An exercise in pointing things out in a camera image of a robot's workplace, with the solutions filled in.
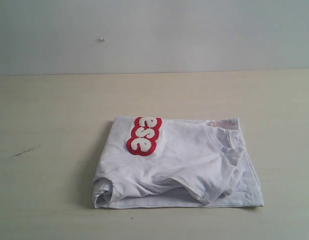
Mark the white t-shirt red Chinese patch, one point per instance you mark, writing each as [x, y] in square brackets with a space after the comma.
[152, 162]

